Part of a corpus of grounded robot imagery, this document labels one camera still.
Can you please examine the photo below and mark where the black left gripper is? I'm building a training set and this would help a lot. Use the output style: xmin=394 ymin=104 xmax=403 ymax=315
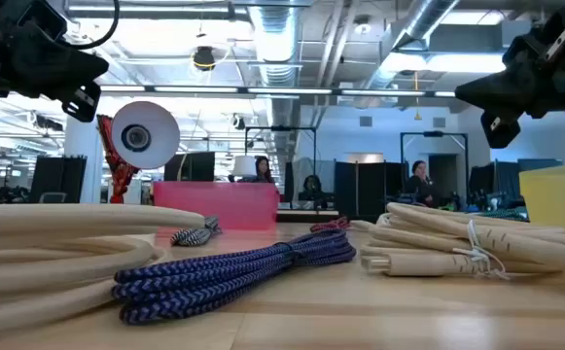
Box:
xmin=0 ymin=0 xmax=110 ymax=123

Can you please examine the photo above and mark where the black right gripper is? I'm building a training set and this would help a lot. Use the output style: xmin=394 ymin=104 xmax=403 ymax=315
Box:
xmin=455 ymin=0 xmax=565 ymax=149

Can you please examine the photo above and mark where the thick cream cable coil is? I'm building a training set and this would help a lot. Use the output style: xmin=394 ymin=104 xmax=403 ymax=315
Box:
xmin=0 ymin=202 xmax=206 ymax=339

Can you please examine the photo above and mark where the white cable tie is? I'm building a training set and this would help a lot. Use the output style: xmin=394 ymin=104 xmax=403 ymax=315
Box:
xmin=451 ymin=219 xmax=512 ymax=282

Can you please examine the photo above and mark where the thin cream cable bundle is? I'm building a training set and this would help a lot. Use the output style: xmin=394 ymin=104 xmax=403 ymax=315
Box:
xmin=349 ymin=201 xmax=565 ymax=281

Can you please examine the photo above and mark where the black white braided cable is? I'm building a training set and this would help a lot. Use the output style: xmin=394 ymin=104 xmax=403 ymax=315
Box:
xmin=169 ymin=215 xmax=224 ymax=247

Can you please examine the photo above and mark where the pink braided USB cable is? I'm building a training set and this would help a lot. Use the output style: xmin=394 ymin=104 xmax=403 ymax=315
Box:
xmin=309 ymin=216 xmax=352 ymax=233

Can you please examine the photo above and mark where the blue braided USB cable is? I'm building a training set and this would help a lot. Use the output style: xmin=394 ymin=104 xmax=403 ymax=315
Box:
xmin=111 ymin=227 xmax=358 ymax=326

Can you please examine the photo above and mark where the black cable tie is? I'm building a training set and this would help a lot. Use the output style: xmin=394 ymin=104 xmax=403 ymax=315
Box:
xmin=274 ymin=241 xmax=302 ymax=259

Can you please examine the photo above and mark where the blue partition panel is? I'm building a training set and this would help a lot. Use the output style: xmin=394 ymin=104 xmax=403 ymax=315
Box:
xmin=517 ymin=157 xmax=564 ymax=172

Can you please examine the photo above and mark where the dark grey partition panel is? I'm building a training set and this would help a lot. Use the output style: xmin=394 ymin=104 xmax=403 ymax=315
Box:
xmin=469 ymin=161 xmax=521 ymax=208

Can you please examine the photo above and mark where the red lamp white shade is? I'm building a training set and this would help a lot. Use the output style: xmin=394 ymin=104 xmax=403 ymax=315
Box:
xmin=95 ymin=100 xmax=181 ymax=204

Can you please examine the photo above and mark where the yellow hanging pendant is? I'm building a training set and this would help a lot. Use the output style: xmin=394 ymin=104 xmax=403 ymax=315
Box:
xmin=412 ymin=70 xmax=423 ymax=122

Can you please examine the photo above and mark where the black partition panel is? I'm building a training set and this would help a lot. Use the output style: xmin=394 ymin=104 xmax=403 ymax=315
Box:
xmin=29 ymin=155 xmax=88 ymax=204
xmin=334 ymin=160 xmax=409 ymax=219

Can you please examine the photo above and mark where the yellow plastic bin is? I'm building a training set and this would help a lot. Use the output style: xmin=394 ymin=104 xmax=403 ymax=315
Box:
xmin=518 ymin=162 xmax=565 ymax=234

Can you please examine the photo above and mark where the person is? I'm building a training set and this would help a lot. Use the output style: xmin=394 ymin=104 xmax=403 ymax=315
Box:
xmin=405 ymin=159 xmax=442 ymax=209
xmin=250 ymin=155 xmax=277 ymax=185

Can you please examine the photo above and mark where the black ceiling device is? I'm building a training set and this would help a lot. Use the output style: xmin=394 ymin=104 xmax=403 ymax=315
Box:
xmin=192 ymin=46 xmax=217 ymax=73

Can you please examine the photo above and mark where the black monitor screen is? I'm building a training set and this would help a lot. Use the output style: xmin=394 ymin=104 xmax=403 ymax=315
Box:
xmin=163 ymin=152 xmax=216 ymax=183

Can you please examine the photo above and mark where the pink plastic bin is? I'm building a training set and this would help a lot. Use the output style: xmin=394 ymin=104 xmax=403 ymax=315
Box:
xmin=153 ymin=181 xmax=281 ymax=231

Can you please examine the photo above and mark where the white background lampshade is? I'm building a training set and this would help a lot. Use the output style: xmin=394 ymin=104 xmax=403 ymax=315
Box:
xmin=231 ymin=155 xmax=258 ymax=178

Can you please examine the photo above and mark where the ceiling light strip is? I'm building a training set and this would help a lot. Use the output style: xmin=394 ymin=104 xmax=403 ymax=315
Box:
xmin=99 ymin=85 xmax=458 ymax=98

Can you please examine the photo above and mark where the black rig frame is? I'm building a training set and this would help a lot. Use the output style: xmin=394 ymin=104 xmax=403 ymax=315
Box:
xmin=399 ymin=129 xmax=470 ymax=205
xmin=244 ymin=124 xmax=318 ymax=205

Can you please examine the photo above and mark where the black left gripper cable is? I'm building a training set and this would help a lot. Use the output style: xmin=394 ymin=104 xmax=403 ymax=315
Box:
xmin=65 ymin=0 xmax=121 ymax=51

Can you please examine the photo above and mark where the silver air duct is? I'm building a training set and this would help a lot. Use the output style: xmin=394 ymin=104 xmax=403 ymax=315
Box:
xmin=250 ymin=0 xmax=302 ymax=161
xmin=359 ymin=0 xmax=461 ymax=106

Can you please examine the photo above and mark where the black table frame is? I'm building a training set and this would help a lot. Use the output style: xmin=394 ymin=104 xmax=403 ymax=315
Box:
xmin=275 ymin=209 xmax=341 ymax=224

